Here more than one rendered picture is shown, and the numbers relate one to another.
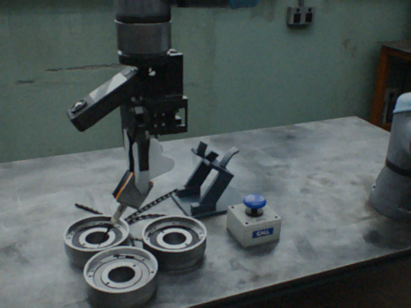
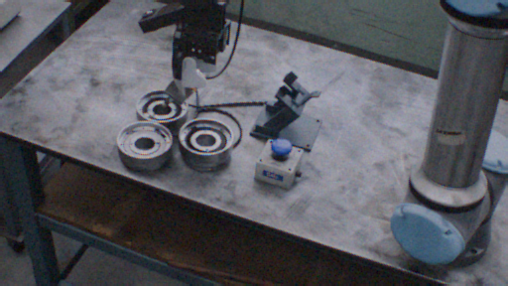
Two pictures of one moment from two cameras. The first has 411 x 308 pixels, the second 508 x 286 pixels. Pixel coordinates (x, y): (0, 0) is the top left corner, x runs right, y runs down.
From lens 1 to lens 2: 0.75 m
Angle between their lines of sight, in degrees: 37
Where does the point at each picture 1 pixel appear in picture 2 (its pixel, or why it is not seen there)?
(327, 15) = not seen: outside the picture
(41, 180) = not seen: hidden behind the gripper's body
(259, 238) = (269, 178)
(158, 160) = (192, 75)
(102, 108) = (157, 23)
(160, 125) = (197, 51)
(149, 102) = (186, 32)
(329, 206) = (374, 191)
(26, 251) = (124, 93)
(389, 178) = not seen: hidden behind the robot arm
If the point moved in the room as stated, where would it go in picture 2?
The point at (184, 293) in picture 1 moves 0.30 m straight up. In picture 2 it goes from (175, 181) to (177, 45)
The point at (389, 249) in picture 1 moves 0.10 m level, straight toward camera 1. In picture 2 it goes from (359, 251) to (308, 266)
